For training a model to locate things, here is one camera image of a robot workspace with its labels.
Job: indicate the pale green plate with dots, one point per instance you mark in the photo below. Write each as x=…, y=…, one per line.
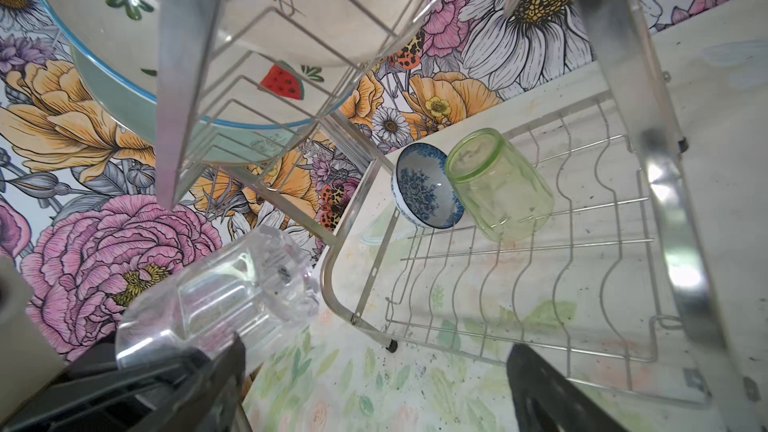
x=137, y=114

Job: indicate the clear glass cup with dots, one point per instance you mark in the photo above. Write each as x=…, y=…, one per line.
x=258, y=288

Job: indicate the blue white porcelain bowl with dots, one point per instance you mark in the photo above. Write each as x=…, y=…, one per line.
x=421, y=189

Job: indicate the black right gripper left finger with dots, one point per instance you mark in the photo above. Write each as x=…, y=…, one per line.
x=210, y=400

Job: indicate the white watermelon pattern plate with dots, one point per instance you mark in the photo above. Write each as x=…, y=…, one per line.
x=244, y=89

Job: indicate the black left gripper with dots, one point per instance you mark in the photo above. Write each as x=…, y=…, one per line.
x=97, y=393

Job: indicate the green glass jar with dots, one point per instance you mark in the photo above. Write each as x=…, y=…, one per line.
x=505, y=195

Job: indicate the chrome wire dish rack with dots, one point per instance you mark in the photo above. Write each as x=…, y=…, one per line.
x=646, y=287

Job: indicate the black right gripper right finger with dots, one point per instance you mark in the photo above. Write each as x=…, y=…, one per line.
x=544, y=400

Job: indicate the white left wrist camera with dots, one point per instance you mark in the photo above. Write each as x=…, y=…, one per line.
x=28, y=362

